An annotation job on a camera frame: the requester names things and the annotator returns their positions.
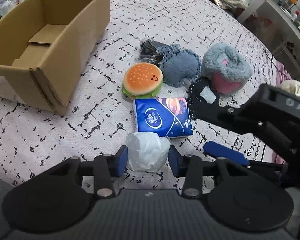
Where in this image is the grey pink fuzzy slipper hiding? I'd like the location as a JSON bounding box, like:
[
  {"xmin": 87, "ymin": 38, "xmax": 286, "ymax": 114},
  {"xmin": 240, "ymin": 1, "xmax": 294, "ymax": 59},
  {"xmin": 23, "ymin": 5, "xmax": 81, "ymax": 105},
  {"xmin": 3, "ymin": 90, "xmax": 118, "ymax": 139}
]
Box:
[{"xmin": 201, "ymin": 43, "xmax": 253, "ymax": 95}]

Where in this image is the plush hamburger toy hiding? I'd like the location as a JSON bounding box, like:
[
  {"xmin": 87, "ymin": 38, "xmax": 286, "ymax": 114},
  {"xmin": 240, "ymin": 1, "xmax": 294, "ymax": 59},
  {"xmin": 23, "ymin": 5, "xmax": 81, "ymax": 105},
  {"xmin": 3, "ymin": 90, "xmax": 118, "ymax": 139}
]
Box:
[{"xmin": 121, "ymin": 62, "xmax": 163, "ymax": 100}]

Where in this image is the blue denim plush toy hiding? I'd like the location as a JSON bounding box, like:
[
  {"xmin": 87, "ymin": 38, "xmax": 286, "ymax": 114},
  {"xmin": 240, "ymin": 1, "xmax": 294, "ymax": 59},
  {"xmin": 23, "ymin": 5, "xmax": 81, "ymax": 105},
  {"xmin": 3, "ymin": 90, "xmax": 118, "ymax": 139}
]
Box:
[{"xmin": 158, "ymin": 44, "xmax": 202, "ymax": 87}]

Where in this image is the white plastic bag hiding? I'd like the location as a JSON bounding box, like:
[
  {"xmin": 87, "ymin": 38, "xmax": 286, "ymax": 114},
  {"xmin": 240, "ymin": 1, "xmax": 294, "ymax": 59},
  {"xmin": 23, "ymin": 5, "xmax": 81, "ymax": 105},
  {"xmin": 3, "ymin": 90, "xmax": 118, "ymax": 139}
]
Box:
[{"xmin": 126, "ymin": 132, "xmax": 170, "ymax": 173}]

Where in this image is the white patterned bed cover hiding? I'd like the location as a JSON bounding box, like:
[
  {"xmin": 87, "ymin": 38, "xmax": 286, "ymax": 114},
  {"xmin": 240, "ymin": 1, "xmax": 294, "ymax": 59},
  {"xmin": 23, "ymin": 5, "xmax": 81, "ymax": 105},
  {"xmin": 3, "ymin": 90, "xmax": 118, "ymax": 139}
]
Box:
[{"xmin": 0, "ymin": 0, "xmax": 277, "ymax": 186}]

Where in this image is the black packaged cloth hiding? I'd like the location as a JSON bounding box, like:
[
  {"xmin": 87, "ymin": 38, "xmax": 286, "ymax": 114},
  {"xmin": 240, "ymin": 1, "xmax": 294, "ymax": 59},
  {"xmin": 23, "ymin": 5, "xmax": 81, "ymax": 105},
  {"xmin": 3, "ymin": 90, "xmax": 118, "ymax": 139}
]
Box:
[{"xmin": 139, "ymin": 39, "xmax": 166, "ymax": 65}]

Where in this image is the brown cardboard box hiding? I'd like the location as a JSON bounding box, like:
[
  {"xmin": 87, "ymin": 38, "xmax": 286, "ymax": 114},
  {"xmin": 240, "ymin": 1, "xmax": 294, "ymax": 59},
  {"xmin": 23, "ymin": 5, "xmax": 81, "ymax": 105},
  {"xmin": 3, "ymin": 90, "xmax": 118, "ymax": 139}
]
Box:
[{"xmin": 0, "ymin": 0, "xmax": 110, "ymax": 115}]

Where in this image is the white desk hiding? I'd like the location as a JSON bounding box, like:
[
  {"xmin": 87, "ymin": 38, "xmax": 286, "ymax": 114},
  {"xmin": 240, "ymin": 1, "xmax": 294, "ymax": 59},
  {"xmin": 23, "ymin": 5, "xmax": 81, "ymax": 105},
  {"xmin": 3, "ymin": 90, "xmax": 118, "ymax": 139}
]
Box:
[{"xmin": 237, "ymin": 0, "xmax": 300, "ymax": 61}]

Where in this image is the blue tissue pack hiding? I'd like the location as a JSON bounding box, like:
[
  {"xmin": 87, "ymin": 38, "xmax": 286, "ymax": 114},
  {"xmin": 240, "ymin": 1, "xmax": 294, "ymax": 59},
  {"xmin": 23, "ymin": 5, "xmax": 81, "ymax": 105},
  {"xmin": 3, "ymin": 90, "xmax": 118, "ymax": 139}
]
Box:
[{"xmin": 133, "ymin": 98, "xmax": 193, "ymax": 138}]

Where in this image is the cream pillow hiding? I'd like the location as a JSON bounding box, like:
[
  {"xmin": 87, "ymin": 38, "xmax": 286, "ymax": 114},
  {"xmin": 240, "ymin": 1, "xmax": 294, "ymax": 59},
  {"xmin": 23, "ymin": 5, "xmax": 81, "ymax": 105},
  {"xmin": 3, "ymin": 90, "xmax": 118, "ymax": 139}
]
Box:
[{"xmin": 279, "ymin": 80, "xmax": 300, "ymax": 97}]

